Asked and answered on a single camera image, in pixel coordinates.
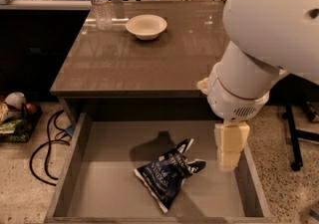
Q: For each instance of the pile of items on floor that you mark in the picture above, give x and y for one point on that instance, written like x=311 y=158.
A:
x=18 y=118

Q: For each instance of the open grey top drawer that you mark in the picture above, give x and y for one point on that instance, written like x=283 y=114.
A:
x=98 y=184

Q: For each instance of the white ceramic bowl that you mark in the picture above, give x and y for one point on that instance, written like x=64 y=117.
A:
x=146 y=27

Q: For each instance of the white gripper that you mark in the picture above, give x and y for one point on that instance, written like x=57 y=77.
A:
x=227 y=102

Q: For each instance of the blue chip bag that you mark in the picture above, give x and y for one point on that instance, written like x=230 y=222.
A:
x=164 y=176

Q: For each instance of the clear plastic water bottle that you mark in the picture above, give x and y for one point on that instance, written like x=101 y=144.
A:
x=102 y=12

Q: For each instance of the black rolling stand base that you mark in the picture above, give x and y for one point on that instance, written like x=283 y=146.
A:
x=295 y=135

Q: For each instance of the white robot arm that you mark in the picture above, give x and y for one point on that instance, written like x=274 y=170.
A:
x=268 y=40

